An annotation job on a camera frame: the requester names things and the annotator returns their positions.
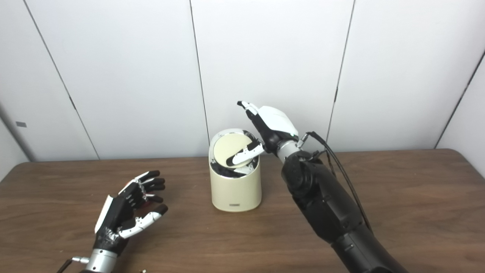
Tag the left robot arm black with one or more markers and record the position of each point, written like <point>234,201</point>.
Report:
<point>100,261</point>

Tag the round cream bin lid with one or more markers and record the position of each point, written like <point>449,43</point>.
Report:
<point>229,148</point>

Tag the cream-colored bin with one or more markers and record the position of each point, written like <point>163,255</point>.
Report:
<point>235,191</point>

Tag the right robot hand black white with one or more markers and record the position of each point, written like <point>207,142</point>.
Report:
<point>274,121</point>

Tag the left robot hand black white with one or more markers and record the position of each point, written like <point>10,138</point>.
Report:
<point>115,216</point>

